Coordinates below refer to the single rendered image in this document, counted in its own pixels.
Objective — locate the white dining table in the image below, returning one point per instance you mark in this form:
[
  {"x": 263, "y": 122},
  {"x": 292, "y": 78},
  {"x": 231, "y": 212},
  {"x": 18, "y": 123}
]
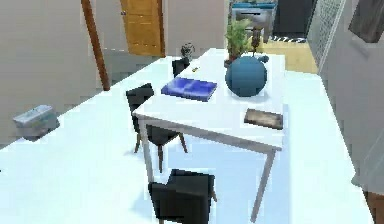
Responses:
[{"x": 213, "y": 110}]

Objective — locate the blue book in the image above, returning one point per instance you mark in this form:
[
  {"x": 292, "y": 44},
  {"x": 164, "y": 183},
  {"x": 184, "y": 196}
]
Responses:
[{"x": 190, "y": 88}]

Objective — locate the small yellow object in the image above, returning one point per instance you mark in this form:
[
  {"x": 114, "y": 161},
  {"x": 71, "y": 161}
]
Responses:
[{"x": 195, "y": 69}]

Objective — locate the black chair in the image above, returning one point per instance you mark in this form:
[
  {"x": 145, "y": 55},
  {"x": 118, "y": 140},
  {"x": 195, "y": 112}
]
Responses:
[
  {"x": 181, "y": 200},
  {"x": 180, "y": 65},
  {"x": 146, "y": 113}
]

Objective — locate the small dark potted plant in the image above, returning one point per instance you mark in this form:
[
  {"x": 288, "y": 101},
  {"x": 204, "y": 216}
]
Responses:
[{"x": 187, "y": 50}]

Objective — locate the blue ball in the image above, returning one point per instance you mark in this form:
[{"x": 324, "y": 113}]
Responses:
[{"x": 246, "y": 77}]

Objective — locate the dark brown flat board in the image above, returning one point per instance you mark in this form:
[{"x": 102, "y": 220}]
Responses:
[{"x": 264, "y": 118}]

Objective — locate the green house plant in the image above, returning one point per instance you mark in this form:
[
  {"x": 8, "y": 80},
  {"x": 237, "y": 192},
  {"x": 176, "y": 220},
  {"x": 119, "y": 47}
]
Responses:
[{"x": 237, "y": 38}]

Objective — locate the dark slim statue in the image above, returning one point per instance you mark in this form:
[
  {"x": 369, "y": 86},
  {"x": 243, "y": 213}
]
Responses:
[{"x": 256, "y": 38}]

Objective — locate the brown wooden door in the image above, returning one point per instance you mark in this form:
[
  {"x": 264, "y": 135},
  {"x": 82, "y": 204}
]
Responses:
[{"x": 142, "y": 26}]

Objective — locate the grey cabinet with blue top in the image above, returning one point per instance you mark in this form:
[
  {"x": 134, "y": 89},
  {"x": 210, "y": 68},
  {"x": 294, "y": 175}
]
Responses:
[{"x": 255, "y": 15}]

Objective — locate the black and white rug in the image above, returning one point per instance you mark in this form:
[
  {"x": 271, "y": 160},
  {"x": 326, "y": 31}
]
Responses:
[{"x": 288, "y": 39}]

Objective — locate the grey box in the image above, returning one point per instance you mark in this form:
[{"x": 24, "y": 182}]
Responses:
[{"x": 36, "y": 121}]

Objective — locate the brown wooden post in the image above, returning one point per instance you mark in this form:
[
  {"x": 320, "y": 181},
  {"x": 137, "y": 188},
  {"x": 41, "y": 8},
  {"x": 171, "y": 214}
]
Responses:
[{"x": 96, "y": 43}]

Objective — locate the dark framed wall picture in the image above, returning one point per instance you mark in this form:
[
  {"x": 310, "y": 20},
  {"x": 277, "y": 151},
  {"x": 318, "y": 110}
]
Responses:
[{"x": 368, "y": 19}]

